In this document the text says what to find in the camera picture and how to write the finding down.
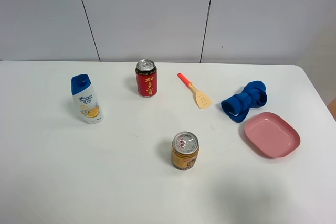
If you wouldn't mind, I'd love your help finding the pink square plastic plate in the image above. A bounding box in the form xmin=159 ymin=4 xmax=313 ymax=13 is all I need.
xmin=244 ymin=112 xmax=301 ymax=158

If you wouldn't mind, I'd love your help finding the white shampoo bottle blue cap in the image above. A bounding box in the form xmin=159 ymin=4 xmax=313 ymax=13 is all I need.
xmin=71 ymin=74 xmax=103 ymax=124

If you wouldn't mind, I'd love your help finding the gold drink can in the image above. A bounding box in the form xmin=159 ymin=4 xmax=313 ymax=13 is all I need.
xmin=171 ymin=131 xmax=199 ymax=170

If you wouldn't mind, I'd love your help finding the blue knitted towel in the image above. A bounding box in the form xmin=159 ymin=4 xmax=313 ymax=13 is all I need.
xmin=220 ymin=81 xmax=267 ymax=123

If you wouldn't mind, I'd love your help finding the yellow spatula with orange handle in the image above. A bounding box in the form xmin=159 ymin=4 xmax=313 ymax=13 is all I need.
xmin=177 ymin=73 xmax=213 ymax=109

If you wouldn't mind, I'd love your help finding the red drink can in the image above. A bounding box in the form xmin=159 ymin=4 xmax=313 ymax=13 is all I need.
xmin=135 ymin=59 xmax=158 ymax=97

